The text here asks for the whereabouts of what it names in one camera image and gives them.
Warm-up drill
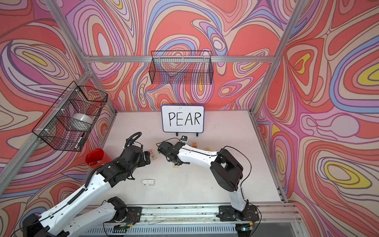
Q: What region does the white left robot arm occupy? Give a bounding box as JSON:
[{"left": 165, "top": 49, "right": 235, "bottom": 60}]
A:
[{"left": 19, "top": 132, "right": 150, "bottom": 237}]

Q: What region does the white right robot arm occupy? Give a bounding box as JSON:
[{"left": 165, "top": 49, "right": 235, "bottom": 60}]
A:
[{"left": 158, "top": 141, "right": 246, "bottom": 212}]

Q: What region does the whiteboard with PEAR text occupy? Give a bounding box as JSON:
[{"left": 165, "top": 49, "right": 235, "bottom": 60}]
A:
[{"left": 161, "top": 105, "right": 205, "bottom": 133}]

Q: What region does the white small device on table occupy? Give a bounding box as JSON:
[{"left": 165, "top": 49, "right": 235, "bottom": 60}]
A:
[{"left": 142, "top": 179, "right": 155, "bottom": 186}]

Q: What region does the red plastic cup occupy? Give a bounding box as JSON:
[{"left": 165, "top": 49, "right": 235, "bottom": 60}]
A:
[{"left": 85, "top": 148, "right": 112, "bottom": 169}]

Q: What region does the white tape roll in basket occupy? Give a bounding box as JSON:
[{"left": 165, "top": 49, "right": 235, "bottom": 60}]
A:
[{"left": 70, "top": 113, "right": 93, "bottom": 132}]

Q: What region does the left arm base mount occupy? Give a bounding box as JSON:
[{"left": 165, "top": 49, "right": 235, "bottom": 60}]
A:
[{"left": 106, "top": 197, "right": 142, "bottom": 224}]

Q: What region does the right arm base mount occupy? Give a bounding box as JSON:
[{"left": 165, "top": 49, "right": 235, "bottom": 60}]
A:
[{"left": 216, "top": 204, "right": 260, "bottom": 222}]

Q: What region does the black wire basket left wall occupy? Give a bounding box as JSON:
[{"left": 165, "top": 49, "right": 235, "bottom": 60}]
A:
[{"left": 32, "top": 82, "right": 108, "bottom": 152}]

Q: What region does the black wire basket wall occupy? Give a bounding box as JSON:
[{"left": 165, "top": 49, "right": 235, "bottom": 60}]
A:
[
  {"left": 32, "top": 82, "right": 108, "bottom": 152},
  {"left": 149, "top": 50, "right": 214, "bottom": 85}
]

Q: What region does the black wire basket back wall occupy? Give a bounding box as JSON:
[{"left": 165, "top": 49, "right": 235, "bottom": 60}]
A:
[{"left": 149, "top": 50, "right": 214, "bottom": 85}]

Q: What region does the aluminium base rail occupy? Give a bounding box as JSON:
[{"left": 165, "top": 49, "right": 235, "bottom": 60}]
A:
[{"left": 73, "top": 202, "right": 306, "bottom": 237}]

